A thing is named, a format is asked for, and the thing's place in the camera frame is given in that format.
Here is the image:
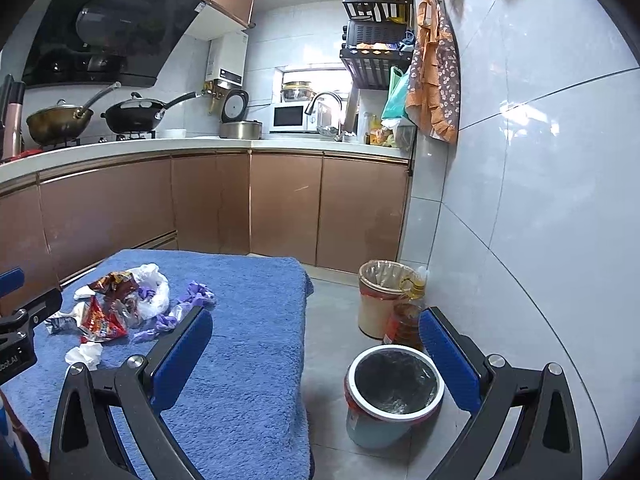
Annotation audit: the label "white tissue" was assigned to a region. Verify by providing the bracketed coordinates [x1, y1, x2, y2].
[65, 341, 103, 370]

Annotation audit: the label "chrome faucet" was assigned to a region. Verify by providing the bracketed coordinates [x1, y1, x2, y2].
[304, 91, 344, 142]

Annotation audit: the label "brown snack wrapper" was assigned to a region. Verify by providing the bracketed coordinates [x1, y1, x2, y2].
[89, 271, 138, 308]

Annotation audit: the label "beige red trash bin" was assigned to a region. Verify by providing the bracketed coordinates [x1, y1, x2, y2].
[358, 260, 416, 340]

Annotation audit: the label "orange floral apron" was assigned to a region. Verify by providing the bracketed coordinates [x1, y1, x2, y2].
[405, 0, 461, 145]

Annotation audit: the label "black-lined red trash bin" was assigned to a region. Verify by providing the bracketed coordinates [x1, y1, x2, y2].
[344, 344, 445, 450]

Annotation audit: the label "white plastic bag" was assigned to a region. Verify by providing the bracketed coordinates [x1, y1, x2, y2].
[128, 263, 170, 320]

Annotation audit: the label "red snack wrapper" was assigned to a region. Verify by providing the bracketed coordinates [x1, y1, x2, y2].
[79, 296, 127, 344]

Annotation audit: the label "black range hood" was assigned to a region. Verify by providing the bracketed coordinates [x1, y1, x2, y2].
[23, 0, 205, 88]

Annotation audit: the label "brown kitchen cabinets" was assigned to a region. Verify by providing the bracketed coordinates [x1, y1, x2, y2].
[1, 148, 409, 313]

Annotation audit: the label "amber oil bottle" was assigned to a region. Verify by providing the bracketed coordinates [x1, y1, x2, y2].
[383, 266, 428, 351]

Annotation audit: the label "black wok with lid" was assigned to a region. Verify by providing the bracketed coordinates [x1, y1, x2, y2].
[101, 91, 206, 134]

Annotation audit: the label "white microwave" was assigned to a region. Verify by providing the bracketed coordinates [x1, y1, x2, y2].
[270, 101, 317, 133]

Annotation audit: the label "black dish rack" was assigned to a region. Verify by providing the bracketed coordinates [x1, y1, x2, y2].
[340, 0, 414, 90]

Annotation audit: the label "rice cooker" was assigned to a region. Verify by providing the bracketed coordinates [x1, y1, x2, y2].
[218, 89, 262, 140]

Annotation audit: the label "green plastic bag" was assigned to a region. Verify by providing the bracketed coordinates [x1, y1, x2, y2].
[382, 66, 409, 120]

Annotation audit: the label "white water heater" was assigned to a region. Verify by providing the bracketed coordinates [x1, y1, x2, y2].
[205, 32, 248, 89]

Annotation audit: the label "pink thermos bottle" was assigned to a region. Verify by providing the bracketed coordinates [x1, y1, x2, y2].
[2, 81, 25, 160]

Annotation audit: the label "blue towel table cover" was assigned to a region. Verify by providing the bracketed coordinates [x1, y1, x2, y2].
[0, 248, 316, 480]

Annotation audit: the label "brass wok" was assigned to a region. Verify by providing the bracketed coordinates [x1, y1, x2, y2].
[26, 81, 122, 146]

